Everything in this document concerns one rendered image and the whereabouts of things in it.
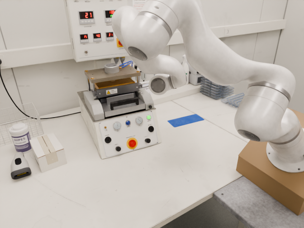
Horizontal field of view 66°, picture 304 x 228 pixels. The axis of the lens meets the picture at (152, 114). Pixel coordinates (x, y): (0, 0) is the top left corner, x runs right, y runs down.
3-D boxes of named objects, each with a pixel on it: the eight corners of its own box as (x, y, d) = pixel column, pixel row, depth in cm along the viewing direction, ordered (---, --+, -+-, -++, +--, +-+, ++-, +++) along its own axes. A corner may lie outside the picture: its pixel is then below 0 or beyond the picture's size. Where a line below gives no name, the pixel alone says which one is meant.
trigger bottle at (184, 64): (180, 81, 209) (182, 53, 198) (189, 83, 206) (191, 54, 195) (177, 84, 202) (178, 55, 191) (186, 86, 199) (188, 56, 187)
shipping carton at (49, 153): (33, 154, 124) (28, 139, 120) (58, 145, 130) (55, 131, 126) (39, 173, 110) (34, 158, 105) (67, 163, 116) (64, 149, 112)
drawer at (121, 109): (92, 98, 142) (90, 86, 139) (126, 92, 151) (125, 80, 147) (105, 118, 119) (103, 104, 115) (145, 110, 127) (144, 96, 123)
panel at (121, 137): (105, 158, 119) (97, 121, 117) (159, 143, 130) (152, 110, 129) (106, 159, 117) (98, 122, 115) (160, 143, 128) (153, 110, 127)
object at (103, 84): (92, 85, 138) (90, 69, 133) (127, 79, 146) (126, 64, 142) (99, 95, 124) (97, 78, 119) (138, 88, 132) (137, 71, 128)
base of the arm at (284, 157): (333, 140, 86) (326, 116, 74) (303, 182, 85) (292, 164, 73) (283, 121, 101) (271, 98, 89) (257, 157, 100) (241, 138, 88)
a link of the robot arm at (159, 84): (171, 69, 107) (151, 74, 109) (167, 72, 94) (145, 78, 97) (175, 87, 109) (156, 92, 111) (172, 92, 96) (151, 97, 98)
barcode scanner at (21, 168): (9, 160, 119) (5, 147, 115) (26, 154, 123) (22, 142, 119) (13, 184, 104) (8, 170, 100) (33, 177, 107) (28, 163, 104)
